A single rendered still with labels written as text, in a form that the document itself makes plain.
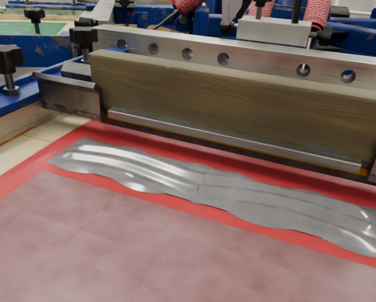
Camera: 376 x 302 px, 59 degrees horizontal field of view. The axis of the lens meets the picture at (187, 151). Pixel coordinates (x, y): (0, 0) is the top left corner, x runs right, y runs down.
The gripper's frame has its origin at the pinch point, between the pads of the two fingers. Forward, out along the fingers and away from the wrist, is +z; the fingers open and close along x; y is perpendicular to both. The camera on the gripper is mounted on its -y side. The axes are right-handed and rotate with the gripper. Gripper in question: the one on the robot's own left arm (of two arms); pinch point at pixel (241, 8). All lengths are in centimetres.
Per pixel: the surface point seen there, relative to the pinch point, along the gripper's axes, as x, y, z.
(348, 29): -72, -15, 11
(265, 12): -45.8, 4.8, 5.6
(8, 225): 20.5, 13.9, 16.7
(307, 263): 14.3, -10.9, 16.9
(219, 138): 3.0, 0.2, 13.4
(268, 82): 1.5, -4.0, 6.6
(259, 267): 16.3, -7.4, 16.8
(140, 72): 1.5, 10.9, 7.7
